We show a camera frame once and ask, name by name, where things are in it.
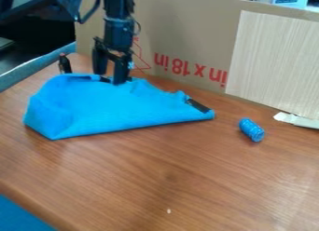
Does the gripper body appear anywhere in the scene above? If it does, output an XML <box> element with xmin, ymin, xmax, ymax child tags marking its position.
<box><xmin>91</xmin><ymin>17</ymin><xmax>139</xmax><ymax>62</ymax></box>

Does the black and red tool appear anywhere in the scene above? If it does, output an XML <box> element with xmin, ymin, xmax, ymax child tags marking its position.
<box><xmin>57</xmin><ymin>52</ymin><xmax>76</xmax><ymax>75</ymax></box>

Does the cardboard box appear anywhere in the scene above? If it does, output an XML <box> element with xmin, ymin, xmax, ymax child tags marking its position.
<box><xmin>73</xmin><ymin>0</ymin><xmax>319</xmax><ymax>95</ymax></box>

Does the blue ribbed toy cylinder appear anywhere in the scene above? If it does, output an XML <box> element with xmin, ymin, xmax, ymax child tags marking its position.
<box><xmin>238</xmin><ymin>116</ymin><xmax>267</xmax><ymax>143</ymax></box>

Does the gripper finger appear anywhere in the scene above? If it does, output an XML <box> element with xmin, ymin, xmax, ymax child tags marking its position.
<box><xmin>109</xmin><ymin>54</ymin><xmax>135</xmax><ymax>87</ymax></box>
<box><xmin>90</xmin><ymin>47</ymin><xmax>110</xmax><ymax>76</ymax></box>

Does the blue cloth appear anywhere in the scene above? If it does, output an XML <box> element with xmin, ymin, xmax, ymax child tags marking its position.
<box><xmin>22</xmin><ymin>72</ymin><xmax>217</xmax><ymax>142</ymax></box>

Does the white cardboard scrap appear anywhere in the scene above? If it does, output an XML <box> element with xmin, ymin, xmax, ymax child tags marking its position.
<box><xmin>271</xmin><ymin>111</ymin><xmax>319</xmax><ymax>130</ymax></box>

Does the light wooden board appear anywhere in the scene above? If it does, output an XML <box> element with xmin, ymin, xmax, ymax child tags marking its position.
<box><xmin>224</xmin><ymin>9</ymin><xmax>319</xmax><ymax>121</ymax></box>

